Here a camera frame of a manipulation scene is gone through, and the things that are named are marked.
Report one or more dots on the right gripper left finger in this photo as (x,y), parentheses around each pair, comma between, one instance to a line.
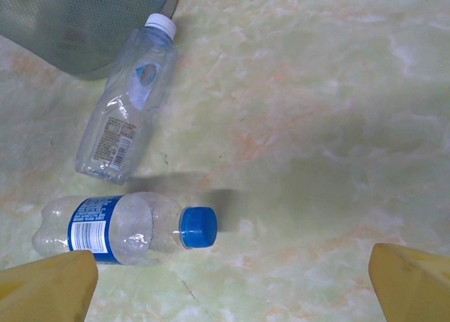
(42,294)

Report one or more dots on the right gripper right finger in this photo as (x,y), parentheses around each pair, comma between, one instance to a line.
(415,290)

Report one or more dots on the clear square bottle white cap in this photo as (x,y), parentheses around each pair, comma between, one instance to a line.
(116,125)

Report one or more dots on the clear bottle blue barcode label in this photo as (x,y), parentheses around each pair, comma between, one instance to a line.
(133,227)

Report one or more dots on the grey mesh waste bin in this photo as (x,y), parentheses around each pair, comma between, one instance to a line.
(70,26)

